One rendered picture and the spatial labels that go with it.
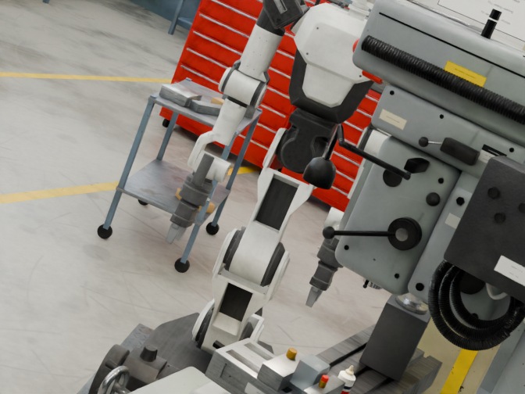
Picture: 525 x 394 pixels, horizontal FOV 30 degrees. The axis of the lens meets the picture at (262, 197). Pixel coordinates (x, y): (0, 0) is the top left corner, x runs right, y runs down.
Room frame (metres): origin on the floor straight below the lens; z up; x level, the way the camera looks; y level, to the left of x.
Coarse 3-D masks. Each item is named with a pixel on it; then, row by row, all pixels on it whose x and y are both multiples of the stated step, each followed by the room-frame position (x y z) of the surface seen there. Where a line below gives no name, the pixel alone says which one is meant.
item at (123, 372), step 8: (112, 368) 2.36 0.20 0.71; (120, 368) 2.35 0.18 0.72; (112, 376) 2.33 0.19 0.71; (120, 376) 2.36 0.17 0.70; (128, 376) 2.39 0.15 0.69; (104, 384) 2.31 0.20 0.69; (112, 384) 2.35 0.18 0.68; (120, 384) 2.39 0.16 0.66; (96, 392) 2.37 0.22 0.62; (104, 392) 2.31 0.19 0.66; (112, 392) 2.36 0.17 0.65; (120, 392) 2.34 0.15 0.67; (128, 392) 2.33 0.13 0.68
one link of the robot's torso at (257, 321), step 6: (210, 306) 2.94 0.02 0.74; (204, 312) 2.89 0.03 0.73; (198, 318) 2.88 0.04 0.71; (252, 318) 2.99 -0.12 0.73; (258, 318) 3.00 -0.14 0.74; (198, 324) 2.85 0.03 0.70; (252, 324) 2.99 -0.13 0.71; (258, 324) 2.95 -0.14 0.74; (258, 330) 2.91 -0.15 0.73; (252, 336) 2.86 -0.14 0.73; (258, 336) 2.90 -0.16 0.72
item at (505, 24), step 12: (444, 0) 11.64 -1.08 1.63; (456, 0) 11.59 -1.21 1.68; (468, 0) 11.54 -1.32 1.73; (480, 0) 11.48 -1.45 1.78; (492, 0) 11.43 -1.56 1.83; (504, 0) 11.38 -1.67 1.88; (516, 0) 11.33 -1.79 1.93; (456, 12) 11.56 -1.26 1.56; (468, 12) 11.51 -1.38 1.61; (480, 12) 11.46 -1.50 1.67; (504, 12) 11.36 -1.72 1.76; (516, 12) 11.31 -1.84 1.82; (504, 24) 11.33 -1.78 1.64; (516, 24) 11.28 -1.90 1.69; (516, 36) 11.26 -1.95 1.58
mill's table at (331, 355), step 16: (352, 336) 2.59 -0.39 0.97; (368, 336) 2.63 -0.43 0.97; (336, 352) 2.44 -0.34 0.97; (352, 352) 2.50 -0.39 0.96; (416, 352) 2.67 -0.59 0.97; (336, 368) 2.34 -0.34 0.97; (368, 368) 2.45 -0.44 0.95; (416, 368) 2.55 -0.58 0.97; (432, 368) 2.59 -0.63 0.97; (368, 384) 2.32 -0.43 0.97; (384, 384) 2.40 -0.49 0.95; (400, 384) 2.40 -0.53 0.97; (416, 384) 2.47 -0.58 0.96
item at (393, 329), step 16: (400, 304) 2.45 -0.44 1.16; (384, 320) 2.43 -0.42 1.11; (400, 320) 2.42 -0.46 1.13; (416, 320) 2.41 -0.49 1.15; (384, 336) 2.43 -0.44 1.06; (400, 336) 2.42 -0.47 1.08; (416, 336) 2.41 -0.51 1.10; (368, 352) 2.43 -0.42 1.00; (384, 352) 2.42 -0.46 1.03; (400, 352) 2.41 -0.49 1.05; (384, 368) 2.42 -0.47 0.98; (400, 368) 2.41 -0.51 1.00
